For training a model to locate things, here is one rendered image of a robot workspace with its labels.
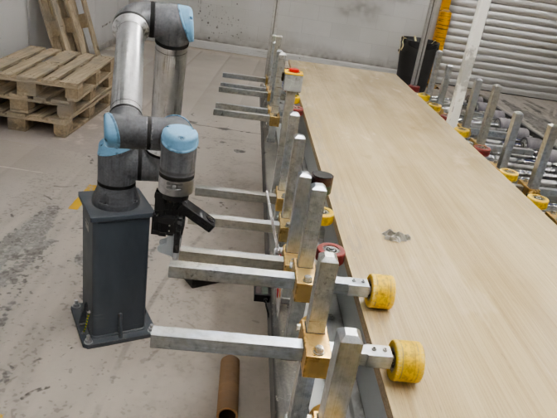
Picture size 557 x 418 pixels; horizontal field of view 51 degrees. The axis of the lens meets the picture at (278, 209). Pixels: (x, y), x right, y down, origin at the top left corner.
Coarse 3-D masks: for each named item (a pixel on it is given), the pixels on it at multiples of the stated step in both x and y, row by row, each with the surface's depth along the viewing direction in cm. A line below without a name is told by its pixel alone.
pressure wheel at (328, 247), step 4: (320, 244) 162; (324, 244) 162; (328, 244) 162; (332, 244) 163; (336, 244) 163; (320, 248) 159; (324, 248) 160; (328, 248) 160; (332, 248) 159; (336, 248) 161; (340, 248) 161; (316, 252) 160; (336, 252) 159; (340, 252) 159; (344, 252) 159; (316, 256) 160; (340, 256) 157; (344, 256) 159; (340, 260) 158; (340, 264) 158
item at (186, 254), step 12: (180, 252) 157; (192, 252) 157; (204, 252) 158; (216, 252) 159; (228, 252) 160; (240, 252) 161; (216, 264) 159; (228, 264) 159; (240, 264) 159; (252, 264) 159; (264, 264) 159; (276, 264) 160
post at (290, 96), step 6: (288, 96) 221; (294, 96) 221; (288, 102) 222; (288, 108) 223; (288, 114) 224; (282, 120) 226; (282, 126) 226; (282, 132) 227; (282, 138) 228; (282, 144) 229; (282, 150) 230; (282, 156) 231; (276, 162) 232; (276, 168) 233; (276, 174) 234; (276, 180) 235; (270, 192) 238
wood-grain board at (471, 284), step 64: (320, 64) 423; (320, 128) 270; (384, 128) 286; (448, 128) 304; (384, 192) 206; (448, 192) 215; (512, 192) 225; (384, 256) 162; (448, 256) 167; (512, 256) 173; (384, 320) 133; (448, 320) 137; (512, 320) 141; (384, 384) 113; (448, 384) 116; (512, 384) 118
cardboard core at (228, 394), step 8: (224, 360) 239; (232, 360) 238; (224, 368) 234; (232, 368) 233; (224, 376) 230; (232, 376) 229; (224, 384) 225; (232, 384) 225; (224, 392) 221; (232, 392) 221; (224, 400) 217; (232, 400) 218; (224, 408) 214; (232, 408) 214; (216, 416) 215; (224, 416) 219; (232, 416) 218
